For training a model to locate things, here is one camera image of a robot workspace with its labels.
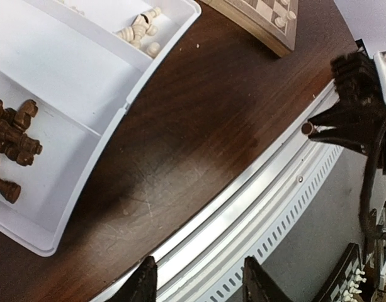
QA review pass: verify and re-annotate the light pawn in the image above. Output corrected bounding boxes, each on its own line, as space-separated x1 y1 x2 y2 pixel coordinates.
301 122 317 136

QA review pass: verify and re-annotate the white plastic compartment tray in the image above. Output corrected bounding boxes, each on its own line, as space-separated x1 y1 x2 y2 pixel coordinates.
0 1 202 257

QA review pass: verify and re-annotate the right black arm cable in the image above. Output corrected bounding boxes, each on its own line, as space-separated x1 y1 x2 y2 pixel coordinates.
358 109 386 237

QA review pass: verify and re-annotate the pile of dark chess pieces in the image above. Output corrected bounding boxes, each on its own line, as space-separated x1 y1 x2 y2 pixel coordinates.
0 98 44 204

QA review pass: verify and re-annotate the pile of light chess pieces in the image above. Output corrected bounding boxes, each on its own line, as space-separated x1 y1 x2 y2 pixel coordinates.
115 7 162 49

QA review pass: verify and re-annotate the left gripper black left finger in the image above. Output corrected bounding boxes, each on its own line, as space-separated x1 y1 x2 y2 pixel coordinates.
107 255 157 302

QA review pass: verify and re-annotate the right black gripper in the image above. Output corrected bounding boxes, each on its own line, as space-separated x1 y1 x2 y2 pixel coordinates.
307 52 386 154

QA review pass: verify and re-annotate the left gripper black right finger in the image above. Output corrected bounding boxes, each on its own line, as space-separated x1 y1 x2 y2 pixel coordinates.
244 256 290 302

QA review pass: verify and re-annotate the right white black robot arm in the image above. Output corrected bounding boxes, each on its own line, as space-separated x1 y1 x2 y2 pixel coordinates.
301 51 386 154

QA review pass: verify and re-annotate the wooden chess board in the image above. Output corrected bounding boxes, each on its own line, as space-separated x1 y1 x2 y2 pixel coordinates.
204 0 299 57

